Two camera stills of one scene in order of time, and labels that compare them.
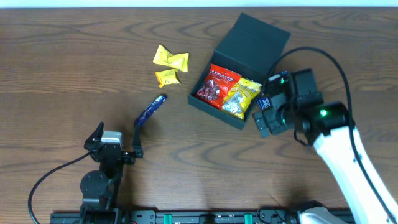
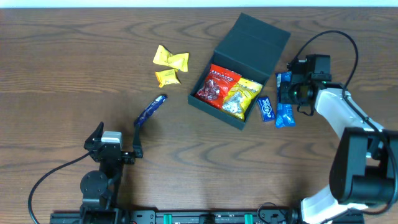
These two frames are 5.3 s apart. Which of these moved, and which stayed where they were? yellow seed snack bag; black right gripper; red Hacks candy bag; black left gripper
Moved: black right gripper
Stayed: yellow seed snack bag; red Hacks candy bag; black left gripper
